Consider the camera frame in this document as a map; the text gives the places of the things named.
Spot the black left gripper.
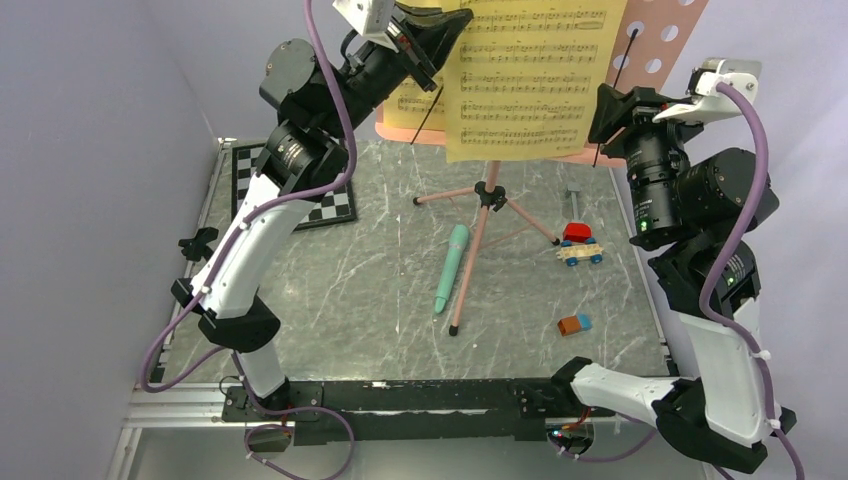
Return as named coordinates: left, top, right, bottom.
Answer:
left=322, top=0, right=474, bottom=141

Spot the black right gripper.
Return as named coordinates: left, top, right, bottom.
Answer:
left=589, top=81, right=713, bottom=239

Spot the yellow sheet music top page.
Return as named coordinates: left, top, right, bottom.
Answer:
left=382, top=74, right=446, bottom=131

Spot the yellow sheet music page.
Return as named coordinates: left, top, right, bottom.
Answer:
left=444, top=1, right=627, bottom=163
left=382, top=74, right=446, bottom=131

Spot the pink perforated music stand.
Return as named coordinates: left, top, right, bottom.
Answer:
left=375, top=1, right=707, bottom=336

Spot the yellow sheet music bottom page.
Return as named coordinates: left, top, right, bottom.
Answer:
left=444, top=1, right=627, bottom=163

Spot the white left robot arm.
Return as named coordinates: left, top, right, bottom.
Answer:
left=172, top=1, right=474, bottom=420

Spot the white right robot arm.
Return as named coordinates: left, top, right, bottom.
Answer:
left=545, top=80, right=797, bottom=475

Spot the red wooden toy car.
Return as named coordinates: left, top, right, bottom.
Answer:
left=556, top=222, right=604, bottom=267

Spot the black white chessboard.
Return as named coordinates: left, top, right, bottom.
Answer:
left=231, top=144, right=359, bottom=234

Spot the orange blue toy block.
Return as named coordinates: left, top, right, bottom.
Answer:
left=557, top=314, right=592, bottom=337

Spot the black clamp knob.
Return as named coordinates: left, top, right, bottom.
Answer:
left=178, top=227, right=219, bottom=262

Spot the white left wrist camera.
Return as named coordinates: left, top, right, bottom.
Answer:
left=332, top=0, right=395, bottom=38

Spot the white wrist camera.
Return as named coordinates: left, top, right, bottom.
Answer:
left=652, top=57, right=762, bottom=125
left=332, top=0, right=395, bottom=38

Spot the grey metal bracket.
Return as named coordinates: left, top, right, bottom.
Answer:
left=566, top=182, right=582, bottom=223

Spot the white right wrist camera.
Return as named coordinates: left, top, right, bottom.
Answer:
left=652, top=57, right=762, bottom=125

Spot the mint green toy recorder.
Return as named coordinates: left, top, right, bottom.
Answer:
left=434, top=224, right=470, bottom=314

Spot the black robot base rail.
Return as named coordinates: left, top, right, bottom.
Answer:
left=220, top=378, right=606, bottom=453

